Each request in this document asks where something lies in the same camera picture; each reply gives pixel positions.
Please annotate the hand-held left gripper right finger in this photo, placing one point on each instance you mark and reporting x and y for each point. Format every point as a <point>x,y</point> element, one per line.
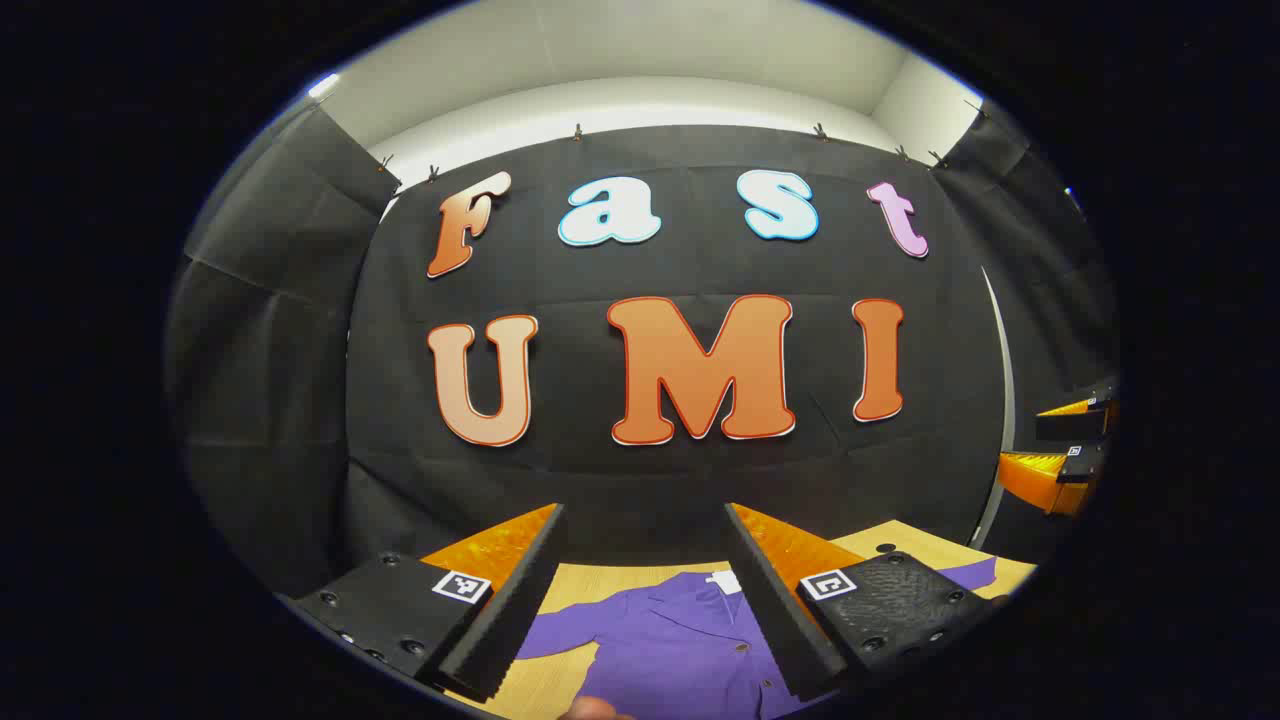
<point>775,610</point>

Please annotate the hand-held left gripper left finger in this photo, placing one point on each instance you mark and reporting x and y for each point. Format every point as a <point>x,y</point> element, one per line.
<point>510,610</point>

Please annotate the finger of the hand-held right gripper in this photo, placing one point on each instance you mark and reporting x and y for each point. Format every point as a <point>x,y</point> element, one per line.
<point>1075,425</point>
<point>1040,478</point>

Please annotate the purple button shirt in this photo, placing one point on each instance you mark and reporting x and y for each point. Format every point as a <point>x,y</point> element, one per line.
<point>670,650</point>

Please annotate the grey white upright beam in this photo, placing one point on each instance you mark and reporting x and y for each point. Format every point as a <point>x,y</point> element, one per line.
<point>1003,400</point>

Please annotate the row of small cloth clips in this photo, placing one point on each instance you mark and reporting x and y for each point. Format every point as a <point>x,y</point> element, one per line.
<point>577,131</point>

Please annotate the ceiling light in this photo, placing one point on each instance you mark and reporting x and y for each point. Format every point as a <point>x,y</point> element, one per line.
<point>322,86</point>

